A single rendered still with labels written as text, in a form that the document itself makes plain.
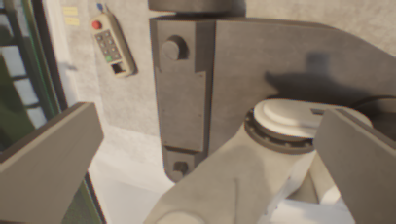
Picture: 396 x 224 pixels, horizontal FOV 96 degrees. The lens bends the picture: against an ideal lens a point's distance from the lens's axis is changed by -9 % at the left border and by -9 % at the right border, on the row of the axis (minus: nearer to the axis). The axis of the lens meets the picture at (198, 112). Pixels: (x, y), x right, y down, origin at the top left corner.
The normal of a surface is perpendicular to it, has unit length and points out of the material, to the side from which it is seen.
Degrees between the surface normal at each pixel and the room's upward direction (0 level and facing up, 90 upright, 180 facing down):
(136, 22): 0
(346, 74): 0
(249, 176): 90
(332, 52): 0
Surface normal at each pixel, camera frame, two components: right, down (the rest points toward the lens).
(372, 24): -0.22, 0.50
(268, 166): 0.02, -0.86
